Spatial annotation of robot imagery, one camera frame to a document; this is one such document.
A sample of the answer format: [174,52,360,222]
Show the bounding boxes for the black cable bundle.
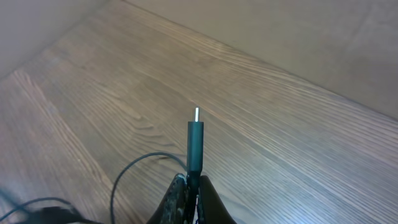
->
[109,107,205,224]

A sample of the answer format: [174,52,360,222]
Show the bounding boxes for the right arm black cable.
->
[0,186,103,224]

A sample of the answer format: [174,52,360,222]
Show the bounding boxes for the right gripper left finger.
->
[147,173,187,224]

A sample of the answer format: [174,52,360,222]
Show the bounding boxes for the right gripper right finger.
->
[197,175,236,224]

